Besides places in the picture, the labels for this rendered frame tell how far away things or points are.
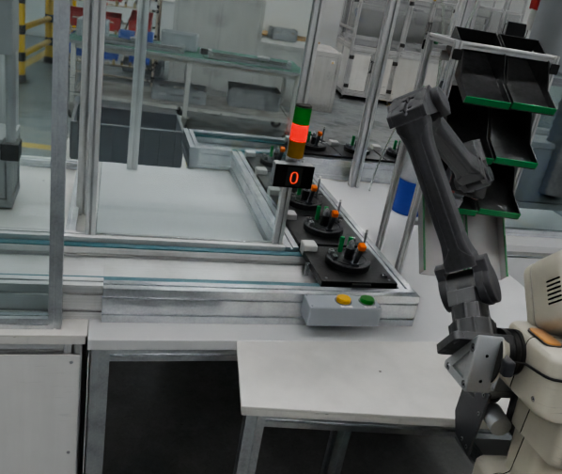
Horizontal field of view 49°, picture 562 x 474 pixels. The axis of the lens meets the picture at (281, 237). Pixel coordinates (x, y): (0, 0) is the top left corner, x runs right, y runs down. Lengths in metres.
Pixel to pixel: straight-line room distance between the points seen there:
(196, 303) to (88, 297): 0.27
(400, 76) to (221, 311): 9.51
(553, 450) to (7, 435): 1.30
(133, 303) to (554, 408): 1.00
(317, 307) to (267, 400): 0.32
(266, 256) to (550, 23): 1.68
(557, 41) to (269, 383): 1.99
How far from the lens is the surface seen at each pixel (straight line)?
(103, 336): 1.60
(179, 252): 1.86
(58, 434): 1.80
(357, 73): 10.75
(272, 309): 1.69
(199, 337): 1.62
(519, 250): 2.82
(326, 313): 1.66
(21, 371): 1.67
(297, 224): 2.12
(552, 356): 1.15
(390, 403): 1.53
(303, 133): 1.80
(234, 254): 1.89
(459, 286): 1.24
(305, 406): 1.45
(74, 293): 1.63
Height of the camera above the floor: 1.74
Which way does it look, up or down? 23 degrees down
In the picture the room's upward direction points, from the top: 10 degrees clockwise
